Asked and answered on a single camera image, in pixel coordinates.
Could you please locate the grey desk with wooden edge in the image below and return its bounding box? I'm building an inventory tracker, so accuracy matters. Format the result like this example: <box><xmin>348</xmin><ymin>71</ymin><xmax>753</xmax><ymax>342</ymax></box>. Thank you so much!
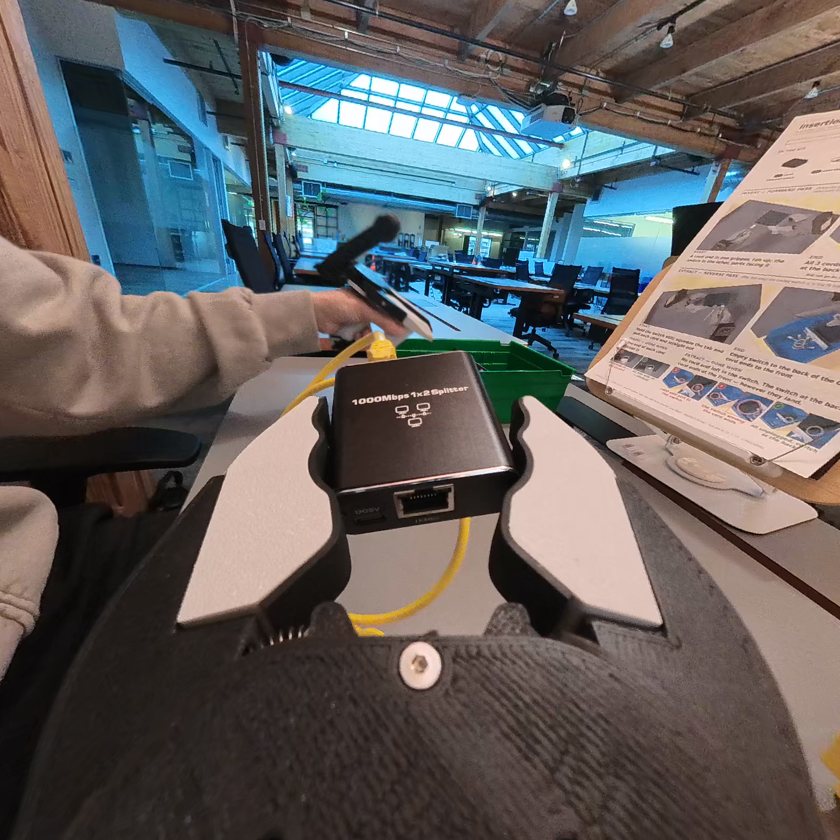
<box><xmin>282</xmin><ymin>282</ymin><xmax>527</xmax><ymax>350</ymax></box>

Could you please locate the white ceiling projector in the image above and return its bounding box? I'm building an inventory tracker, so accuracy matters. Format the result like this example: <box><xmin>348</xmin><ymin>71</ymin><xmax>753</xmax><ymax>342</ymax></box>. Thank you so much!
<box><xmin>521</xmin><ymin>92</ymin><xmax>580</xmax><ymax>143</ymax></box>

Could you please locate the person's left forearm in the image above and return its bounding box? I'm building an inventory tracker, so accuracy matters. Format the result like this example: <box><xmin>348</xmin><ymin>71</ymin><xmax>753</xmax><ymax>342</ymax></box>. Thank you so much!
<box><xmin>0</xmin><ymin>236</ymin><xmax>324</xmax><ymax>438</ymax></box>

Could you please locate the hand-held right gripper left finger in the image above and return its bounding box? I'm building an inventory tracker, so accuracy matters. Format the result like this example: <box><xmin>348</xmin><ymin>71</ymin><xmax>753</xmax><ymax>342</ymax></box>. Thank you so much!
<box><xmin>176</xmin><ymin>395</ymin><xmax>353</xmax><ymax>627</ymax></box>

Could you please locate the green plastic bin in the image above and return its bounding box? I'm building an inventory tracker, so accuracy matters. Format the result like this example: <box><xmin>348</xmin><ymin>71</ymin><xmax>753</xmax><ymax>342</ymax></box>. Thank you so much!
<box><xmin>394</xmin><ymin>338</ymin><xmax>577</xmax><ymax>424</ymax></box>

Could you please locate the black ethernet splitter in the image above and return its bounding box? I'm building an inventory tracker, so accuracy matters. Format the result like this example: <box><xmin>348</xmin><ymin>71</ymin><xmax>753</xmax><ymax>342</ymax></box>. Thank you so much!
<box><xmin>328</xmin><ymin>351</ymin><xmax>519</xmax><ymax>536</ymax></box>

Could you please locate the black high-back chair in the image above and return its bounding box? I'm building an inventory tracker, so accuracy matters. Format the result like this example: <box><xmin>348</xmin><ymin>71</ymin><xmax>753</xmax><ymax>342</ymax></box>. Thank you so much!
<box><xmin>221</xmin><ymin>220</ymin><xmax>278</xmax><ymax>294</ymax></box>

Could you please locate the black office chair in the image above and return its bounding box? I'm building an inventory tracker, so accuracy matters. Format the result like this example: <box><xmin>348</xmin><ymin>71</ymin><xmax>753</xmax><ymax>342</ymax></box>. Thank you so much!
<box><xmin>508</xmin><ymin>264</ymin><xmax>584</xmax><ymax>360</ymax></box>
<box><xmin>587</xmin><ymin>267</ymin><xmax>642</xmax><ymax>350</ymax></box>

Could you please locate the wooden sheet stand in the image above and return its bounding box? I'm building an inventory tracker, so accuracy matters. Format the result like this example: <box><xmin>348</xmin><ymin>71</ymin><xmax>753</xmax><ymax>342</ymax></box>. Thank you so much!
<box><xmin>584</xmin><ymin>259</ymin><xmax>840</xmax><ymax>508</ymax></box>

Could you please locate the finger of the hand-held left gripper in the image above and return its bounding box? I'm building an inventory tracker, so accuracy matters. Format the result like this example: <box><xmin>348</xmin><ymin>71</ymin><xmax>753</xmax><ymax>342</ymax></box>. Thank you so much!
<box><xmin>350</xmin><ymin>262</ymin><xmax>435</xmax><ymax>342</ymax></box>

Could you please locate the printed instruction sheet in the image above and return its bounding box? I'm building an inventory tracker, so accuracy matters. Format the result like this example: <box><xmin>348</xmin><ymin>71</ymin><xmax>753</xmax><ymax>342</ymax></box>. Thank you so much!
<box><xmin>584</xmin><ymin>112</ymin><xmax>840</xmax><ymax>479</ymax></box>

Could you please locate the yellow ethernet cable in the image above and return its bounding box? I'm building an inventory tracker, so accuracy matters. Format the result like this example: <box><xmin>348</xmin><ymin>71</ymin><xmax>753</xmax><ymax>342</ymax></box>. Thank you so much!
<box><xmin>282</xmin><ymin>331</ymin><xmax>472</xmax><ymax>637</ymax></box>

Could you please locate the black backpack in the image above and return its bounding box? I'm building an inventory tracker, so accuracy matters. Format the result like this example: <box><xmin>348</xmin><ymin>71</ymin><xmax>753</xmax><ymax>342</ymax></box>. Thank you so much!
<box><xmin>151</xmin><ymin>469</ymin><xmax>189</xmax><ymax>514</ymax></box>

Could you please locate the black monitor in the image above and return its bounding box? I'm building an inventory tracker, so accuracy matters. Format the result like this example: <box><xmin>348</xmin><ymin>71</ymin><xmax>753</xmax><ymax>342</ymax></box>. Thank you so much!
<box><xmin>671</xmin><ymin>203</ymin><xmax>723</xmax><ymax>261</ymax></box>

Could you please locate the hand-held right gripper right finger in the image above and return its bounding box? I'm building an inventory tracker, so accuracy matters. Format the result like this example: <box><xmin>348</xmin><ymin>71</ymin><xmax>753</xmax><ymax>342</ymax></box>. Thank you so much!
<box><xmin>489</xmin><ymin>395</ymin><xmax>664</xmax><ymax>641</ymax></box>

